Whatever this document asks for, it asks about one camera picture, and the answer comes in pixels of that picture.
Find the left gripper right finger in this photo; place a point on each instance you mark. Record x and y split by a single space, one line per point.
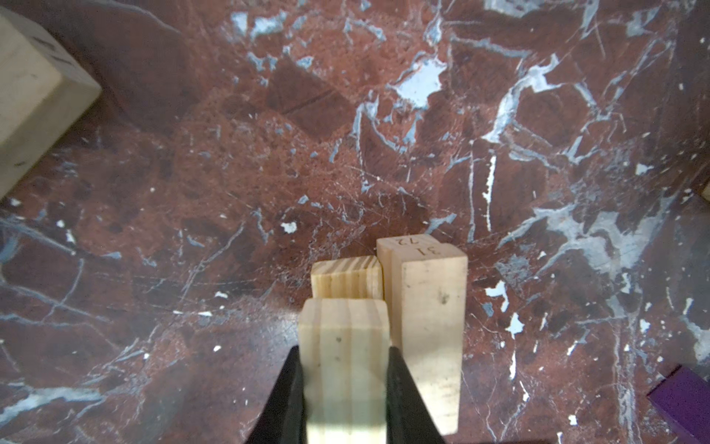
407 418

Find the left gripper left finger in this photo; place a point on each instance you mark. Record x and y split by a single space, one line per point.
283 418

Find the wood block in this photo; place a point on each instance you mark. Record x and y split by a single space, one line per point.
44 90
344 345
348 278
425 286

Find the purple block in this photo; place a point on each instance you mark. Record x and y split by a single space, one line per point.
682 399

